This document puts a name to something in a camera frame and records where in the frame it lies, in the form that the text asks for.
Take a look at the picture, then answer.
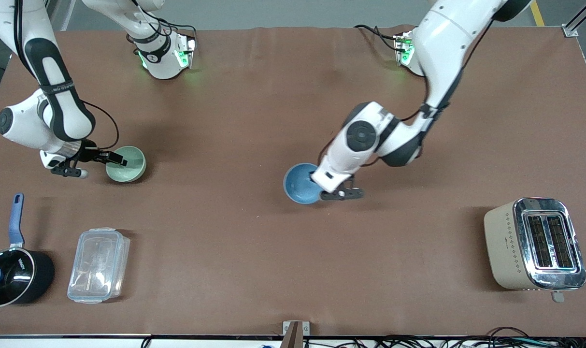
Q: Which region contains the silver metal bracket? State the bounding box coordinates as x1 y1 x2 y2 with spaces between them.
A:
282 320 311 337

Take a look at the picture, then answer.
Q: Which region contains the black right base cable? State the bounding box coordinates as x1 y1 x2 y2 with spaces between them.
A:
157 16 198 42

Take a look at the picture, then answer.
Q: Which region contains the black base cable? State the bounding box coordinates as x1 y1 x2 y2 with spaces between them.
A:
354 24 400 52
157 16 198 42

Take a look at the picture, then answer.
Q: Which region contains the brown table mat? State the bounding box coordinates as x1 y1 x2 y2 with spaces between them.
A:
0 25 586 337

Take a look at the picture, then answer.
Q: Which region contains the glass lid blue knob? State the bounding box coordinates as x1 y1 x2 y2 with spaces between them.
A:
0 248 35 306

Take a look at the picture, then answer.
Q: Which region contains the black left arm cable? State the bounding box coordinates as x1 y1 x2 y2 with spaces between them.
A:
401 18 497 122

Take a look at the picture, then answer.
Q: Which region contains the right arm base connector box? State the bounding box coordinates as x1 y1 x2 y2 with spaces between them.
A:
174 33 198 70

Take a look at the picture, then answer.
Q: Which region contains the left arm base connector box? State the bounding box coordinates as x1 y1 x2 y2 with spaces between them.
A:
394 31 416 66

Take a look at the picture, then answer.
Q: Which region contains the brown upright post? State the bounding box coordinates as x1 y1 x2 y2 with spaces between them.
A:
284 322 303 348

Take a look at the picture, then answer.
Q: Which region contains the black left base cable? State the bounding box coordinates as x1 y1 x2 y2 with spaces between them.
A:
354 24 400 52

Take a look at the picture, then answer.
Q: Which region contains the clear plastic lidded container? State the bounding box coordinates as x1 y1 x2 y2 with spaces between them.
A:
67 227 131 305

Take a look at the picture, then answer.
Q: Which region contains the black saucepan blue handle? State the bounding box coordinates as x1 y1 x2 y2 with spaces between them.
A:
0 193 56 308

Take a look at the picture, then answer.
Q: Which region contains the black cable tangle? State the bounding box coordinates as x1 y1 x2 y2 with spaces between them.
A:
302 327 586 348

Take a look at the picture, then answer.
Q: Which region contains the green bowl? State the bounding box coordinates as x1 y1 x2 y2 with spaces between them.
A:
105 145 147 183

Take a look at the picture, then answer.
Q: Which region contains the blue bowl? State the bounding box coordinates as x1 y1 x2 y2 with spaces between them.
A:
283 162 325 205

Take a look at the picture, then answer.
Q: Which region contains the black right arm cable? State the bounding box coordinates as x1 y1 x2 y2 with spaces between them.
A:
12 0 120 151

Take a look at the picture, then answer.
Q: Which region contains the beige chrome toaster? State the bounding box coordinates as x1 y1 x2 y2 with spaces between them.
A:
484 197 586 303

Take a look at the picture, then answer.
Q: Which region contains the aluminium frame profile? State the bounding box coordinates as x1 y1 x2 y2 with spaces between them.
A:
561 0 586 38

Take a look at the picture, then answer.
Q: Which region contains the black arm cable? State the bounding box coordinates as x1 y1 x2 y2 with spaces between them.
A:
401 18 497 122
12 0 120 151

